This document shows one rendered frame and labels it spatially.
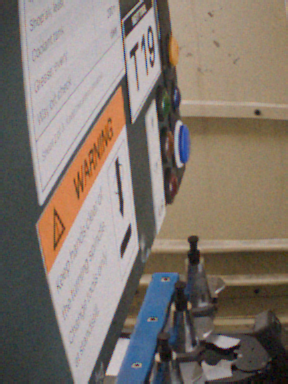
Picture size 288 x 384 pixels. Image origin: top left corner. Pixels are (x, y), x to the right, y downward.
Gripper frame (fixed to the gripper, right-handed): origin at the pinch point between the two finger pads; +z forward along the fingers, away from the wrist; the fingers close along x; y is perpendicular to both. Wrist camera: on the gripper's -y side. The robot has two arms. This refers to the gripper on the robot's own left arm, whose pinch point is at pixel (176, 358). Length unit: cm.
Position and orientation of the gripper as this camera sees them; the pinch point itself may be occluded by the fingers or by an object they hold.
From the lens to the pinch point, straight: 106.1
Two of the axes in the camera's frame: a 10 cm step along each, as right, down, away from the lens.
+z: -9.8, -0.5, 1.9
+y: 0.5, 8.8, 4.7
